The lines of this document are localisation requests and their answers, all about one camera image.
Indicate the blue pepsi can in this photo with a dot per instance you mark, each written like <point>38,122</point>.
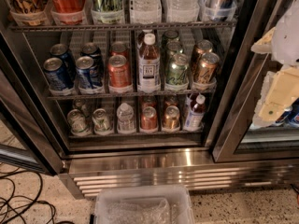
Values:
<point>92,50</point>
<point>63,52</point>
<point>88,73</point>
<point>57,74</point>

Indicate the clear plastic bin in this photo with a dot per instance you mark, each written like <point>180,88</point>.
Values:
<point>165,204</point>

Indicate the red coca cola can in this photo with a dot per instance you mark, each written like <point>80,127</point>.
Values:
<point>68,11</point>

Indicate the brown tea bottle rear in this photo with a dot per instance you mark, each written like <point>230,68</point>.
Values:
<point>140,38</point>

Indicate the green can rear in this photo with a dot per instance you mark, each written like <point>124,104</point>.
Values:
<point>169,35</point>

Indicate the wire shelf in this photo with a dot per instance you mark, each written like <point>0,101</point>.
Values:
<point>123,26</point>
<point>126,94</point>

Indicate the pepsi can right fridge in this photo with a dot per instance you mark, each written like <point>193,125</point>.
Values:
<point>293,118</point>

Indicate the green can middle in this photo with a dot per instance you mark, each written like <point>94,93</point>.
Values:
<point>173,47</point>

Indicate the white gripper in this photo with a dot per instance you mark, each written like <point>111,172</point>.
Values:
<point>287,42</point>

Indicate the brown tea bottle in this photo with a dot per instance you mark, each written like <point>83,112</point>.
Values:
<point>149,64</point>
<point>140,38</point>

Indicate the green can top shelf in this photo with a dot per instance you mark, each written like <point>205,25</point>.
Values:
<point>107,11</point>

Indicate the yellow can top shelf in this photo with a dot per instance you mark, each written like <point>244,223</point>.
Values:
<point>29,12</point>

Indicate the open fridge glass door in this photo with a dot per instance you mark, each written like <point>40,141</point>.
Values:
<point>20,116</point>

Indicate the copper can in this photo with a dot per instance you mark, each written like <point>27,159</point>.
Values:
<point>199,48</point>
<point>206,68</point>

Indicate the tea bottle bottom shelf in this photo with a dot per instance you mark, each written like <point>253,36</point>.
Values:
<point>196,112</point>

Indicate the brown tea bottle front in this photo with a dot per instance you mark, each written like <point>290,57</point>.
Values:
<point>149,64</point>

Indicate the silver green can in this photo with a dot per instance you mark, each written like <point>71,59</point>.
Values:
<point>101,122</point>
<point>78,123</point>

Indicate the green can front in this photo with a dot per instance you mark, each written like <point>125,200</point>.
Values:
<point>177,70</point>

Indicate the orange soda can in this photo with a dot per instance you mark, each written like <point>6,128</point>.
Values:
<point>119,48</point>
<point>119,72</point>

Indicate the copper can front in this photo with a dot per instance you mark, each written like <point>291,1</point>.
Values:
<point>206,68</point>

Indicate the middle wire shelf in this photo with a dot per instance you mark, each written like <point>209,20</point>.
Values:
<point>126,94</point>

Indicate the gold can bottom shelf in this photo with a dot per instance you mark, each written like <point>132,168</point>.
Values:
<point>171,118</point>

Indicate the orange can bottom shelf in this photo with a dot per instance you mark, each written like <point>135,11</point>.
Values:
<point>149,118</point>

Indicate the orange soda can rear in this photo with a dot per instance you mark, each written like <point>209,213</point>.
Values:
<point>119,48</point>

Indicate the clear water bottle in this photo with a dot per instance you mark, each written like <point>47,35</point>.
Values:
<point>181,10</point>
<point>145,11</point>

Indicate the clear water bottle top right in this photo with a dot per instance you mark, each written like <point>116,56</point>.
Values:
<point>181,10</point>

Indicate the orange soda can front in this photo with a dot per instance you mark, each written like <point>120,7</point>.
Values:
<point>119,72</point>

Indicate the top wire shelf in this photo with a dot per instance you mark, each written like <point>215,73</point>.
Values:
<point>123,26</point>

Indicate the copper can rear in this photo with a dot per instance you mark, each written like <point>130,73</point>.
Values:
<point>199,48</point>

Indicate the clear water bottle top left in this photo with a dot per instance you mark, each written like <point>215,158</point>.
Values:
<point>145,11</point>

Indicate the steel fridge vent grille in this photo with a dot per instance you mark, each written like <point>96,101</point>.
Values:
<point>85,178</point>

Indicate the silver green can bottom left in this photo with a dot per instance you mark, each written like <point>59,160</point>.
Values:
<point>78,123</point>

